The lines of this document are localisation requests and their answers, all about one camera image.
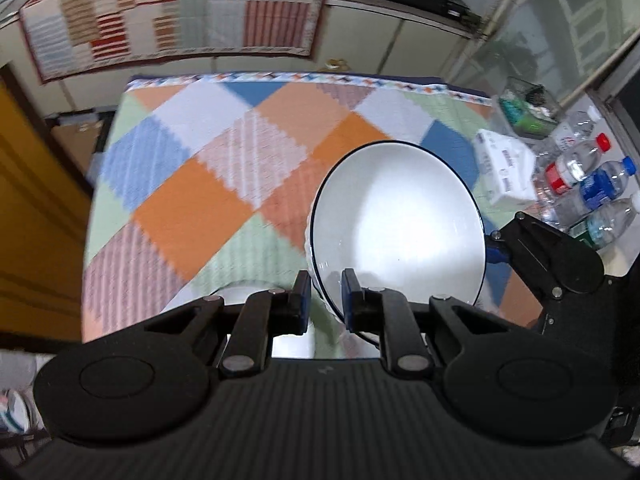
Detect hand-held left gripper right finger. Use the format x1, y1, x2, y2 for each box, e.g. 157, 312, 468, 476
340, 268, 513, 378

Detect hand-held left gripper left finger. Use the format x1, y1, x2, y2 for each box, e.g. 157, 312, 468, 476
142, 270, 313, 378

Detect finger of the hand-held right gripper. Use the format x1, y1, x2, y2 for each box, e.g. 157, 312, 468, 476
484, 211, 566, 301

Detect wide ribbed white bowl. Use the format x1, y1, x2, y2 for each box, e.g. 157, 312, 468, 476
304, 141, 487, 346

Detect green label water bottle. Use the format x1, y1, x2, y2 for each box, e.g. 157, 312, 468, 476
567, 197, 640, 251

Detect white tissue pack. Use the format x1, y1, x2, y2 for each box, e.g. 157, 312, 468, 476
472, 128, 538, 207

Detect blue label water bottle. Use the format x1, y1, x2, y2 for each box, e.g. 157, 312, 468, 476
537, 156, 638, 226

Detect red cap water bottle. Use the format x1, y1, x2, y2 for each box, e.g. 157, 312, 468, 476
535, 132, 613, 196

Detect white cap water bottle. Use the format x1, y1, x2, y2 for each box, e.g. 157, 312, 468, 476
537, 110, 601, 161

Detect checkered tablecloth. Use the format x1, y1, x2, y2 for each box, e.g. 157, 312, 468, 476
82, 72, 541, 361

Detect glass panel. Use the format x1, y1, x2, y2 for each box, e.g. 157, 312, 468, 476
450, 0, 640, 106

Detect brown cardboard box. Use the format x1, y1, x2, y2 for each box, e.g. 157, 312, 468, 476
45, 110, 116, 181

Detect striped counter cloth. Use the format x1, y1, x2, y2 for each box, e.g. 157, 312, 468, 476
19, 0, 333, 83

